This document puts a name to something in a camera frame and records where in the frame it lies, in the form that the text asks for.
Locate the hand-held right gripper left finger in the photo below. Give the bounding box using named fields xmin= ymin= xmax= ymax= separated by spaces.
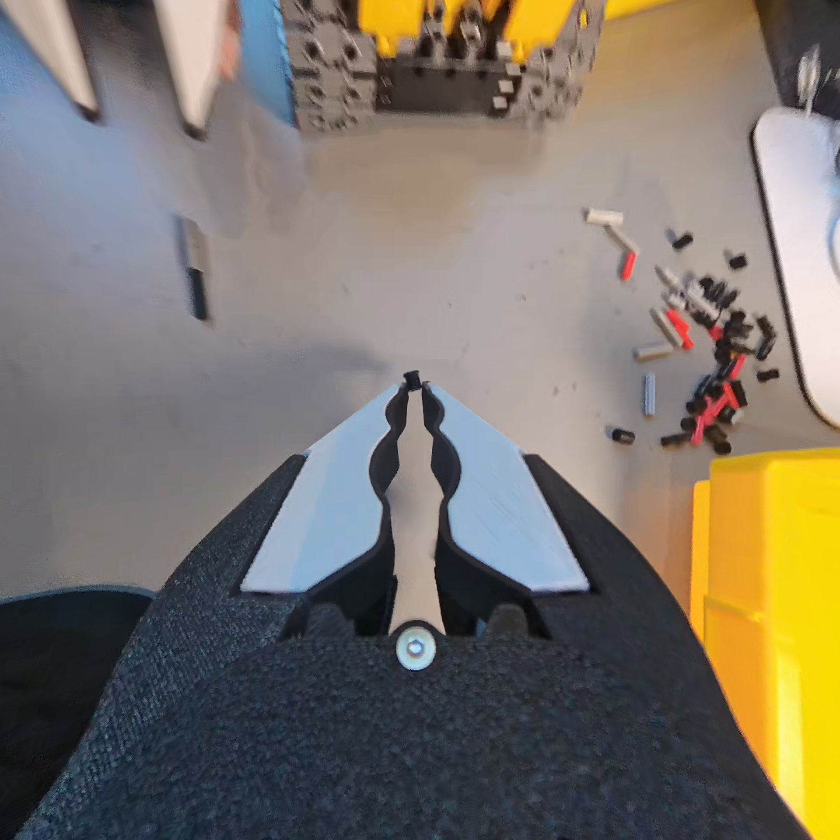
xmin=239 ymin=382 xmax=411 ymax=641

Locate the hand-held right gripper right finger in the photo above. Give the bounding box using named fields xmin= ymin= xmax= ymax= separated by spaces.
xmin=420 ymin=382 xmax=592 ymax=639

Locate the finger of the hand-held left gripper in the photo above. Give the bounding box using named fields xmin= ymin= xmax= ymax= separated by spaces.
xmin=154 ymin=0 xmax=231 ymax=139
xmin=0 ymin=0 xmax=102 ymax=122

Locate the grey toy track belt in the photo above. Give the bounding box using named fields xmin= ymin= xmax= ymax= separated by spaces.
xmin=489 ymin=0 xmax=608 ymax=122
xmin=282 ymin=0 xmax=382 ymax=132

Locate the small grey axle connector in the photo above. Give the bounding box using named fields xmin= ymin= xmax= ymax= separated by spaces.
xmin=176 ymin=217 xmax=211 ymax=271

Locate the thin black axle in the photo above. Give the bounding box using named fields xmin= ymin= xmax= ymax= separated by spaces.
xmin=185 ymin=268 xmax=212 ymax=324

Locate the yellow building-block toy vehicle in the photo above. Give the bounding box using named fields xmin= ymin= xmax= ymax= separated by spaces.
xmin=357 ymin=0 xmax=608 ymax=119

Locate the grey desk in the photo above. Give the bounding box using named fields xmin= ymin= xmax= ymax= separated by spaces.
xmin=0 ymin=0 xmax=840 ymax=657

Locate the pile of small building pieces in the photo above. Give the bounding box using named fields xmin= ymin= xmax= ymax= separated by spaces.
xmin=583 ymin=206 xmax=782 ymax=457

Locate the black quilted pad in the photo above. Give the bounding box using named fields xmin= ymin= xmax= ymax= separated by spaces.
xmin=0 ymin=586 xmax=158 ymax=828

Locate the white monitor stand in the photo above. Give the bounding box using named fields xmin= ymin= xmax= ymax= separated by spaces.
xmin=751 ymin=105 xmax=840 ymax=431

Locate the small clear plug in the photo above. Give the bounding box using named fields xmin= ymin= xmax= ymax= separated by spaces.
xmin=795 ymin=45 xmax=826 ymax=116

